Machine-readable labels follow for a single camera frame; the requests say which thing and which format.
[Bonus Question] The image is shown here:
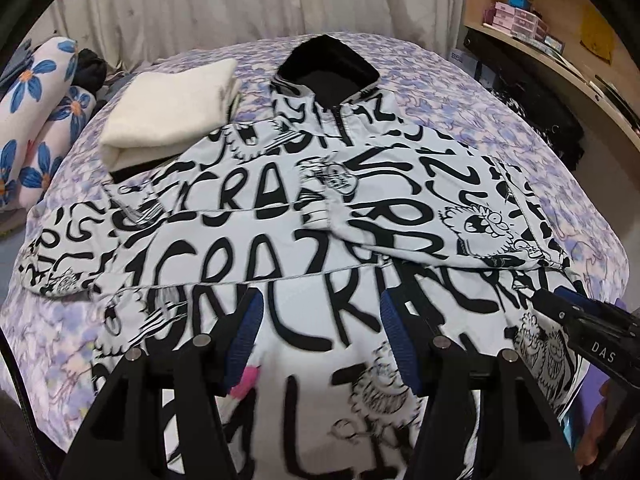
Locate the purple floral bed sheet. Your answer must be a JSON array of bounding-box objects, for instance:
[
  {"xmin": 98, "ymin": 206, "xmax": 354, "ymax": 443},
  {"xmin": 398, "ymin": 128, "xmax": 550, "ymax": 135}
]
[{"xmin": 0, "ymin": 30, "xmax": 632, "ymax": 413}]

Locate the white black printed jacket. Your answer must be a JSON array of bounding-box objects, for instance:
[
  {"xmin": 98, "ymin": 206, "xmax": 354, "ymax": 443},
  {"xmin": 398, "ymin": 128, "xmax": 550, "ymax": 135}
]
[{"xmin": 20, "ymin": 34, "xmax": 593, "ymax": 480}]

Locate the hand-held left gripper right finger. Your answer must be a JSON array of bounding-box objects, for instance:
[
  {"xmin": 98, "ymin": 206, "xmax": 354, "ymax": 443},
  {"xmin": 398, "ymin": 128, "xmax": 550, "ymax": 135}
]
[{"xmin": 380, "ymin": 291, "xmax": 581, "ymax": 480}]

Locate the black bag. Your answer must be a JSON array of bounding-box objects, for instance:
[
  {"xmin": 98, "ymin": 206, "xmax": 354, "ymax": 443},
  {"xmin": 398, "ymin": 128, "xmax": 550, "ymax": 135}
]
[{"xmin": 462, "ymin": 29, "xmax": 587, "ymax": 173}]

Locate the stack of pink boxes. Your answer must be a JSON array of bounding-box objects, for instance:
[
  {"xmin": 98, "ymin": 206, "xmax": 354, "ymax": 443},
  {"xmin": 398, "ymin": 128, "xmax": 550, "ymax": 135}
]
[{"xmin": 481, "ymin": 1, "xmax": 547, "ymax": 41}]

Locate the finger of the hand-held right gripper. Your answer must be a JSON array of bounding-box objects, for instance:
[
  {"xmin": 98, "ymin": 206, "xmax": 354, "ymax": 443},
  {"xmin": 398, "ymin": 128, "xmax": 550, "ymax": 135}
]
[
  {"xmin": 554, "ymin": 286, "xmax": 627, "ymax": 317},
  {"xmin": 527, "ymin": 291, "xmax": 588, "ymax": 332}
]

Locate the black cloth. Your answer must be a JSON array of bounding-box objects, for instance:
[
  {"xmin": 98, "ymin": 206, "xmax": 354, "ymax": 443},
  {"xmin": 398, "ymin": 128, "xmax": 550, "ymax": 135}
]
[{"xmin": 74, "ymin": 49, "xmax": 109, "ymax": 97}]

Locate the yellow packet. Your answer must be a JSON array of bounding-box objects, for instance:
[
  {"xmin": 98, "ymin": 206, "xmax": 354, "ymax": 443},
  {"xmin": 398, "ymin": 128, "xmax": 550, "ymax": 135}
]
[{"xmin": 579, "ymin": 6, "xmax": 614, "ymax": 64}]

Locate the black cable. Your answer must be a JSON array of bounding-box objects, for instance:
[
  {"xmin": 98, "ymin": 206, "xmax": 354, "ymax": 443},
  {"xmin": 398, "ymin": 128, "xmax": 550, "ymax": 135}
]
[{"xmin": 0, "ymin": 331, "xmax": 32, "ymax": 413}]

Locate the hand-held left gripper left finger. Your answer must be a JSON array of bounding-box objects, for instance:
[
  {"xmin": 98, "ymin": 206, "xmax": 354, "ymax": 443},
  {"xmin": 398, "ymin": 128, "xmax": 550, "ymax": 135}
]
[{"xmin": 62, "ymin": 292, "xmax": 264, "ymax": 480}]

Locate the folded cream cloth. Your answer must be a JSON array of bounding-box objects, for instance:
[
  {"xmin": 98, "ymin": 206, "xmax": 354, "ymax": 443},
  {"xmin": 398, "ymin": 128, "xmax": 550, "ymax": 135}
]
[{"xmin": 99, "ymin": 58, "xmax": 244, "ymax": 171}]

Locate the white curtain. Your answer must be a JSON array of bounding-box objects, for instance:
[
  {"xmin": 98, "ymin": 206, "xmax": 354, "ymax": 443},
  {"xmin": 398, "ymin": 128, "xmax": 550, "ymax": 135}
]
[{"xmin": 47, "ymin": 0, "xmax": 476, "ymax": 73}]

